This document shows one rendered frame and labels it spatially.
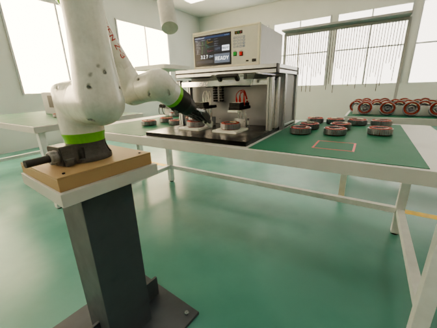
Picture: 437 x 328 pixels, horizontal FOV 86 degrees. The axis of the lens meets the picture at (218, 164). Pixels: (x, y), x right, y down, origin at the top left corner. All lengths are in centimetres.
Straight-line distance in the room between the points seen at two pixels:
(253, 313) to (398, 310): 67
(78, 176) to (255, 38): 108
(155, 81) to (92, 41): 23
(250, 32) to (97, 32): 90
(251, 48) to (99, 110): 95
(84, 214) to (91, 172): 16
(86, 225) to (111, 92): 43
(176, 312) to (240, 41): 140
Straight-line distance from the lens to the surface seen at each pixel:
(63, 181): 76
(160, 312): 133
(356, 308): 145
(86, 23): 73
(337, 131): 135
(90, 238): 91
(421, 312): 126
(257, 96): 153
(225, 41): 150
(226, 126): 129
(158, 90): 85
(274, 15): 826
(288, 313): 133
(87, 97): 70
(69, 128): 86
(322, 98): 765
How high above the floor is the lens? 100
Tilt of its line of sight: 18 degrees down
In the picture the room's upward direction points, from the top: 2 degrees counter-clockwise
